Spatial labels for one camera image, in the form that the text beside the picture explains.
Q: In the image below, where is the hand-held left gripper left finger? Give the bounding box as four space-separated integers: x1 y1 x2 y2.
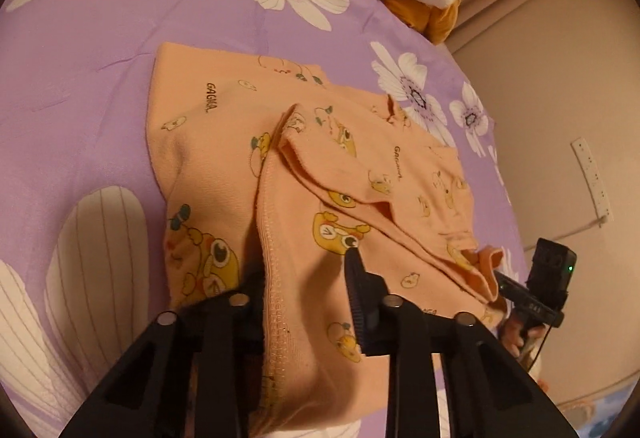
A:
59 269 267 438

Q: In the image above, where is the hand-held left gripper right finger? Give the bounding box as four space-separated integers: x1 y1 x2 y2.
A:
343 248 582 438

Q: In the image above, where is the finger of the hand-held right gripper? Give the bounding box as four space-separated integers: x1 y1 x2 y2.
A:
494 270 532 302

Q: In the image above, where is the person's right hand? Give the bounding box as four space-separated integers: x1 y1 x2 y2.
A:
500 314 547 365

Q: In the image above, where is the purple floral blanket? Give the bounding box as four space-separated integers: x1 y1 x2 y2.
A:
0 0 531 438

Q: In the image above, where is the orange printed baby shirt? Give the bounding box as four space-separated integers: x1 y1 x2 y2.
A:
145 42 508 438

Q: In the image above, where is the white wall outlet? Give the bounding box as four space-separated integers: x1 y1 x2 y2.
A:
571 136 614 229

